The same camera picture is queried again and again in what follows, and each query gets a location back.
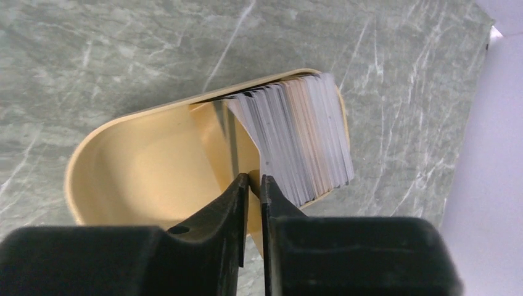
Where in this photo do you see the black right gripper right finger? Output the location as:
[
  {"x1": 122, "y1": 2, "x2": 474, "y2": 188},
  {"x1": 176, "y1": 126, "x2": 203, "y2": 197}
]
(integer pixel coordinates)
[{"x1": 260, "y1": 175, "x2": 464, "y2": 295}]

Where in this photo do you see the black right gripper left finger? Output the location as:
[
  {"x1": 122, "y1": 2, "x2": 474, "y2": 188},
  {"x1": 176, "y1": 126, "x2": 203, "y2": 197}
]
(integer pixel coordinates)
[{"x1": 1, "y1": 174, "x2": 249, "y2": 295}]

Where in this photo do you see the stack of credit cards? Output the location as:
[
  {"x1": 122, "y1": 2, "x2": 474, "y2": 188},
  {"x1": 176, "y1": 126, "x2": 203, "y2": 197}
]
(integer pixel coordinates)
[{"x1": 222, "y1": 72, "x2": 355, "y2": 207}]

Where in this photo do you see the beige oval tray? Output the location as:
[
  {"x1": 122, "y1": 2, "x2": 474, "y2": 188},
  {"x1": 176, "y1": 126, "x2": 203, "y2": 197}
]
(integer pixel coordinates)
[{"x1": 64, "y1": 68, "x2": 352, "y2": 258}]

